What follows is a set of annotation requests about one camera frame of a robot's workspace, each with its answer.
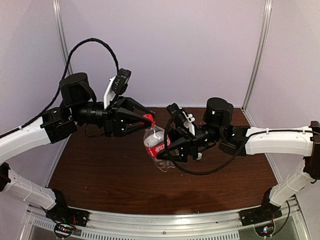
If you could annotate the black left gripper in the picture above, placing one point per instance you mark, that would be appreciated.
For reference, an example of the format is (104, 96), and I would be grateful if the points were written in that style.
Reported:
(116, 117)

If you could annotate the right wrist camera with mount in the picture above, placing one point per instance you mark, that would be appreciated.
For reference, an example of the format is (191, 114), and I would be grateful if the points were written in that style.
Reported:
(182, 118)

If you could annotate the red-label cola bottle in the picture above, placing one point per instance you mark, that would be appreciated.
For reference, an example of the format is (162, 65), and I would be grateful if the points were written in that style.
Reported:
(153, 141)

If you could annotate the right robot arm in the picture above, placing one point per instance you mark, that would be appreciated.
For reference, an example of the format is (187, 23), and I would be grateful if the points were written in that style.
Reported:
(243, 140)

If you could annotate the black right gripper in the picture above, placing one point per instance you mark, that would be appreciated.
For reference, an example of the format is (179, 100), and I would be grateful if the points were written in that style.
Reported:
(188, 144)

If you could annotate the front aluminium rail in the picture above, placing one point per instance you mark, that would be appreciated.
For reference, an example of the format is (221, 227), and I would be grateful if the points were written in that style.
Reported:
(221, 225)

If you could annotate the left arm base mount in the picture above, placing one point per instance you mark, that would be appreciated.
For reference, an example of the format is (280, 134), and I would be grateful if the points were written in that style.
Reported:
(66, 218)

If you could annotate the aluminium frame post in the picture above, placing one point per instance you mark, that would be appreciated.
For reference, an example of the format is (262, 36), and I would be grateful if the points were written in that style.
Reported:
(60, 29)
(264, 31)

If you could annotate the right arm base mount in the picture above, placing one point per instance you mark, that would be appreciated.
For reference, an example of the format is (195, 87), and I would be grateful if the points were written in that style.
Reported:
(262, 217)

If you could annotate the right aluminium frame post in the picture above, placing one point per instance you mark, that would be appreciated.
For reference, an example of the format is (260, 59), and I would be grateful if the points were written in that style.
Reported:
(264, 31)

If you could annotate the red bottle cap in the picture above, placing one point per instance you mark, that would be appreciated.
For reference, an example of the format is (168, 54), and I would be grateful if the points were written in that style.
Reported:
(150, 118)

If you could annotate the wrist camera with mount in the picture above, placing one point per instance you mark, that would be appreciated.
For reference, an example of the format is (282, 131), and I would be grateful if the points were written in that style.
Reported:
(182, 118)
(116, 87)

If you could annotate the left aluminium frame post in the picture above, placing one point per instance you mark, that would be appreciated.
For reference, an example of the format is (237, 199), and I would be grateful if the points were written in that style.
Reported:
(60, 29)

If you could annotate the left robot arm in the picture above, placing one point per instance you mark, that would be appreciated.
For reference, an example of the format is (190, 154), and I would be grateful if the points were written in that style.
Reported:
(79, 106)

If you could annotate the white bottle cap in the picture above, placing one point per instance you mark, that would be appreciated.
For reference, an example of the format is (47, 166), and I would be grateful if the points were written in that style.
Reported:
(199, 156)

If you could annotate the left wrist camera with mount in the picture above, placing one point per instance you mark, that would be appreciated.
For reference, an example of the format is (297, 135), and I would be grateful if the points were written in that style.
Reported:
(116, 87)

